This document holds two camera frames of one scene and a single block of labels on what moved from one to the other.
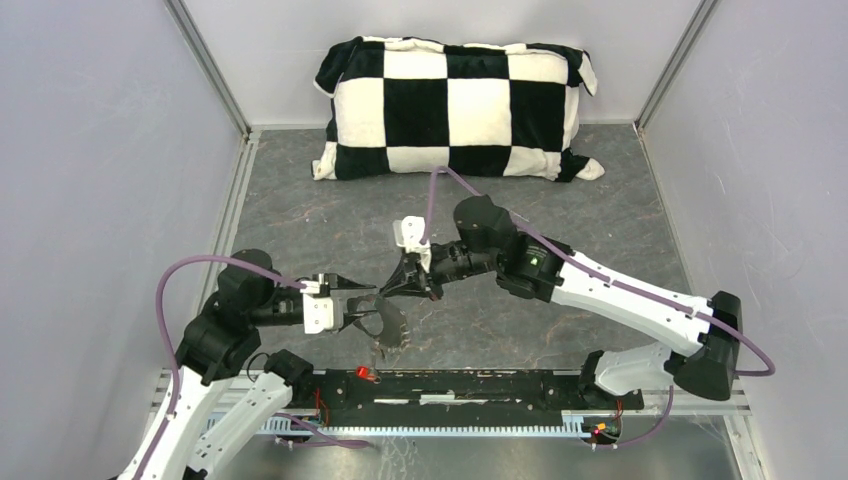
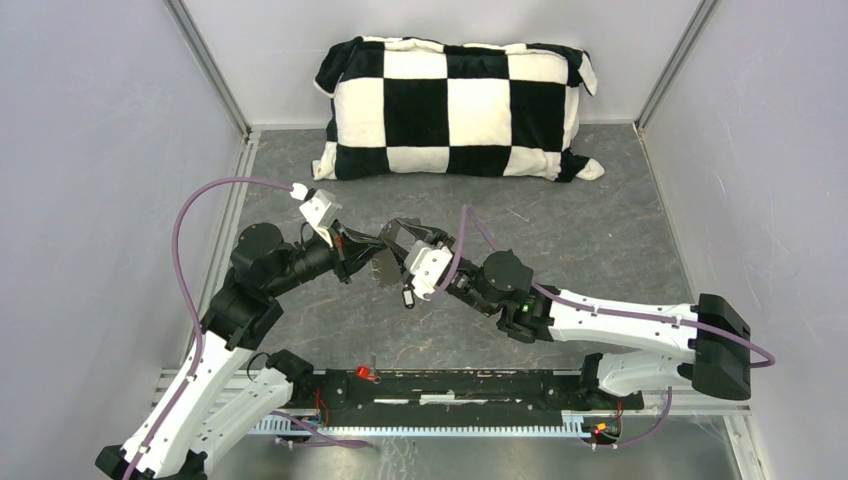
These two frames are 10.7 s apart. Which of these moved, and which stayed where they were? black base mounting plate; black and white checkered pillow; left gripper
Moved: left gripper
Stayed: black and white checkered pillow; black base mounting plate
